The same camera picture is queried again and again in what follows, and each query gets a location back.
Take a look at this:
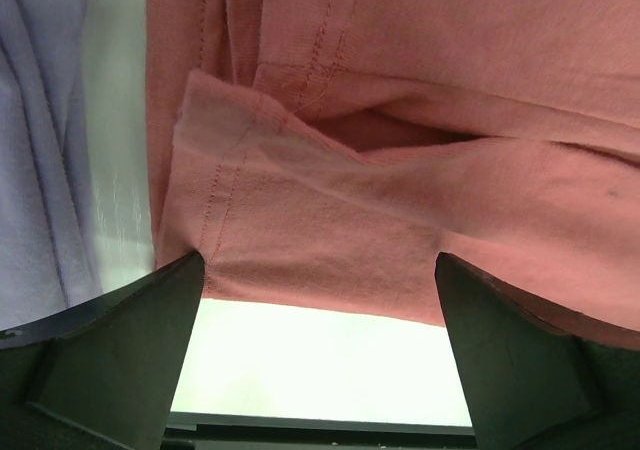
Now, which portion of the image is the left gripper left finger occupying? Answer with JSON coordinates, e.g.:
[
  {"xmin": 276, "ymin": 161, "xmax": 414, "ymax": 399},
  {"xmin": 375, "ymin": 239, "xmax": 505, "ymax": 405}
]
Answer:
[{"xmin": 1, "ymin": 252, "xmax": 204, "ymax": 449}]

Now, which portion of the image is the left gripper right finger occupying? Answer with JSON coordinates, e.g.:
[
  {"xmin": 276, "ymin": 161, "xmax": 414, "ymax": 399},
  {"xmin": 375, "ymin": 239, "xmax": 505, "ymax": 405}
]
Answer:
[{"xmin": 435, "ymin": 253, "xmax": 639, "ymax": 449}]

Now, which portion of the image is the pink red t shirt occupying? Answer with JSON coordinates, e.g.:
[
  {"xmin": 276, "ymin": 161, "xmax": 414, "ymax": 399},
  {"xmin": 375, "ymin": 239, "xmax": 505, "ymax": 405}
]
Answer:
[{"xmin": 146, "ymin": 0, "xmax": 639, "ymax": 349}]

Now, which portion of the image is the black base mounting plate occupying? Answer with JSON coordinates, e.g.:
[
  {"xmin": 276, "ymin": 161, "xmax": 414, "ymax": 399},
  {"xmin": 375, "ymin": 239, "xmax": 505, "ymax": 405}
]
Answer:
[{"xmin": 161, "ymin": 412, "xmax": 477, "ymax": 449}]

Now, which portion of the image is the folded lavender t shirt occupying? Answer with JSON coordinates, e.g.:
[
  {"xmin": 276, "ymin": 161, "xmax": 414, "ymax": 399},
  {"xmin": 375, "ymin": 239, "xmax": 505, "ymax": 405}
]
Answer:
[{"xmin": 1, "ymin": 0, "xmax": 102, "ymax": 329}]

